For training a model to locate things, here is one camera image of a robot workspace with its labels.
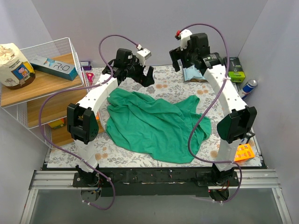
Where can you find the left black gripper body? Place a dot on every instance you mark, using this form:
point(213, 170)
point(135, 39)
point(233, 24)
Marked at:
point(142, 73)

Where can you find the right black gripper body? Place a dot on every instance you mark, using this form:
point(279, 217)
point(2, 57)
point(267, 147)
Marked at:
point(178, 56)

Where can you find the green garment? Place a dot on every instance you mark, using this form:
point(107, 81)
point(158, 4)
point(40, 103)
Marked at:
point(142, 124)

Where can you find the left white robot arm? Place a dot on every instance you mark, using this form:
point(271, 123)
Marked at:
point(81, 117)

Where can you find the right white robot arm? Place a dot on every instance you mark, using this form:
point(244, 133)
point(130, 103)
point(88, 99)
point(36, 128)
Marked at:
point(238, 118)

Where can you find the light blue snack bag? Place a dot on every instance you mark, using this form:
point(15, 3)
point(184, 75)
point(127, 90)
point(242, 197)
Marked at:
point(193, 74)

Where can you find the pink box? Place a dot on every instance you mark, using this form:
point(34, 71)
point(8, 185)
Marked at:
point(90, 77)

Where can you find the purple box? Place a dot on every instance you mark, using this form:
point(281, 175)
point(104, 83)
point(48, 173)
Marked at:
point(86, 65)

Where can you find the green black box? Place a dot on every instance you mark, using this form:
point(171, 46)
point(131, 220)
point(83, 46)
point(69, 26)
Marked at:
point(235, 71)

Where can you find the blue energy drink can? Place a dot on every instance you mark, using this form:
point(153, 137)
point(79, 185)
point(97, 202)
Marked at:
point(247, 88)

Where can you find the white blue toothpaste box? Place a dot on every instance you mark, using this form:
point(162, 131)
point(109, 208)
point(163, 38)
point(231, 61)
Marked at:
point(53, 67)

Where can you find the wooden shelf unit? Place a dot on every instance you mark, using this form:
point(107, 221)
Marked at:
point(42, 102)

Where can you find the yellow box under shelf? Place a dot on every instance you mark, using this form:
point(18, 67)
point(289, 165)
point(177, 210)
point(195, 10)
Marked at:
point(57, 123)

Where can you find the orange box right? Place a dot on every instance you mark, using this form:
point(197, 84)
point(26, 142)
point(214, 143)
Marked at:
point(244, 153)

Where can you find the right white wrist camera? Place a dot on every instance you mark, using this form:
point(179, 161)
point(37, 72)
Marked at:
point(184, 37)

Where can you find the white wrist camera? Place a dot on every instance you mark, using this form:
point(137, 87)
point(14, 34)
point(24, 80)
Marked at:
point(184, 37)
point(142, 55)

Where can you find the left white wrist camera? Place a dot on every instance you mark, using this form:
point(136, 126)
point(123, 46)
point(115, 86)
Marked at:
point(142, 55)

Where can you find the white wire basket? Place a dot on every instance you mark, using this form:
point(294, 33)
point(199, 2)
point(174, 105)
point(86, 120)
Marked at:
point(61, 50)

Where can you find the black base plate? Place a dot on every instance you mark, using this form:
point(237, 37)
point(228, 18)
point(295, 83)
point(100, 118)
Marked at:
point(156, 181)

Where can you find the aluminium rail frame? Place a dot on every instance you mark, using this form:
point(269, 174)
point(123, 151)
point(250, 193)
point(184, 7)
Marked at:
point(52, 199)

